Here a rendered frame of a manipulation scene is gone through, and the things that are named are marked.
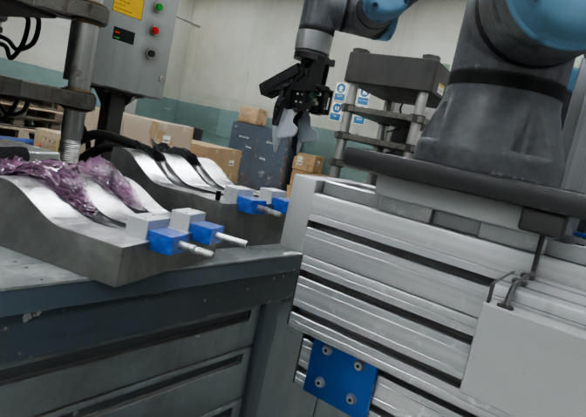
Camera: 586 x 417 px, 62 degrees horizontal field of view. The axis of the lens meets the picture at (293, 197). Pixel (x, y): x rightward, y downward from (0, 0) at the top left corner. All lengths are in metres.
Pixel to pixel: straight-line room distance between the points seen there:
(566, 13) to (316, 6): 0.70
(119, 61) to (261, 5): 7.73
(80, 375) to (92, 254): 0.23
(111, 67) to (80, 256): 1.13
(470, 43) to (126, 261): 0.48
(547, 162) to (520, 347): 0.20
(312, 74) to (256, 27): 8.33
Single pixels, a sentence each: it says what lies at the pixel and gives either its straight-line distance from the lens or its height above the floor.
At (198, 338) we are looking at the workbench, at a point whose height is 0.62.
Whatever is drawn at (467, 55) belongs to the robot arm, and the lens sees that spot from 0.54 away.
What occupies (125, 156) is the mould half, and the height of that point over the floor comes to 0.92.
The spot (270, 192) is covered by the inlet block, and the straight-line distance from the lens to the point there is 1.03.
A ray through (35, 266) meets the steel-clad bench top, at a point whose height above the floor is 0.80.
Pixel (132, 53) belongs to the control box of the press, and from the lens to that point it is 1.80.
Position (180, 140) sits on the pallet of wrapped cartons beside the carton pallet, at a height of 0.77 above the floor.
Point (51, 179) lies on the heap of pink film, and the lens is 0.82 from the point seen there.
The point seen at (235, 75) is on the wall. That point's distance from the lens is 9.38.
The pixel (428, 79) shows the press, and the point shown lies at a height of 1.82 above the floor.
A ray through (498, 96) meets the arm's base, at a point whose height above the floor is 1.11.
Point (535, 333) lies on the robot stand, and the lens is 0.37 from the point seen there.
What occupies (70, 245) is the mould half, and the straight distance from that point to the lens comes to 0.72.
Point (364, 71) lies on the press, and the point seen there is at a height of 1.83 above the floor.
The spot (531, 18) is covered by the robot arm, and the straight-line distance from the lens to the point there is 0.41.
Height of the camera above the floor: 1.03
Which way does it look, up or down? 7 degrees down
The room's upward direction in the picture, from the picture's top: 12 degrees clockwise
